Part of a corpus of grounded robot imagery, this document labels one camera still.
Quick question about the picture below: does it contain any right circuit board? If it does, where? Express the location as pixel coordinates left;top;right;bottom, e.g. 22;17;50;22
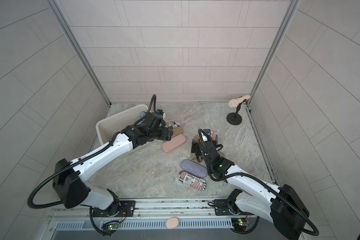
231;218;251;233

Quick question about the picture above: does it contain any flag print case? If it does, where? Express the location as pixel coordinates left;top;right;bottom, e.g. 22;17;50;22
166;121;181;129
210;130;218;142

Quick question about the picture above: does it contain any pink oval pad on rail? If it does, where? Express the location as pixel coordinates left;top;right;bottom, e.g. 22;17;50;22
166;217;180;230

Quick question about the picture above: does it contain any cream plastic storage box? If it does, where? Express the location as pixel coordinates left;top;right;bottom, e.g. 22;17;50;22
92;104;148;150

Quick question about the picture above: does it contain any circuit board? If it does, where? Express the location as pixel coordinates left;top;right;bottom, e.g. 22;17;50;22
231;218;251;233
102;221;120;231

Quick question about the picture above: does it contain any flag newspaper case front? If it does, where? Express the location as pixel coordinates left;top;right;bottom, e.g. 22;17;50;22
179;170;207;192

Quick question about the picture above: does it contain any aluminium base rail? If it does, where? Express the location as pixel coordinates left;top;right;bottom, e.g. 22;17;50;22
46;196;289;221

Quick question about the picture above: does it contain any flag print case upper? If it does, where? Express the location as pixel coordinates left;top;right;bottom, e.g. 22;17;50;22
166;121;181;129

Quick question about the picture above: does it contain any pink microphone on black stand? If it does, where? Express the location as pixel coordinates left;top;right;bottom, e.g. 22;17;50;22
227;95;251;126

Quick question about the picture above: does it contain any purple case lower right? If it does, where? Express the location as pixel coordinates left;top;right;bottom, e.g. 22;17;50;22
181;159;208;179

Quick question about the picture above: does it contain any pink case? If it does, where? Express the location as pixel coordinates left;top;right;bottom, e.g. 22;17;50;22
161;134;187;153

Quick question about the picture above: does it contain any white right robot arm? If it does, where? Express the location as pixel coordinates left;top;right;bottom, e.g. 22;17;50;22
198;129;320;240

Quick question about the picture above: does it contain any left circuit board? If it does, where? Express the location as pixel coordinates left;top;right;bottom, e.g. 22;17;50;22
102;221;120;231

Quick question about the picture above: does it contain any tan case upper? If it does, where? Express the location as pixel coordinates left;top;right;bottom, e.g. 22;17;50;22
172;127;184;139

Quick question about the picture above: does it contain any flag print case right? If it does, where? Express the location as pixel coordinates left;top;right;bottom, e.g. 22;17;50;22
210;130;218;142

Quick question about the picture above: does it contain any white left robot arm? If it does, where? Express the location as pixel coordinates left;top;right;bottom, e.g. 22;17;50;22
27;112;173;217

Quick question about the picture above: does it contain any light blue case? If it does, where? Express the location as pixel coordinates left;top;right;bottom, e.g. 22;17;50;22
140;110;166;118

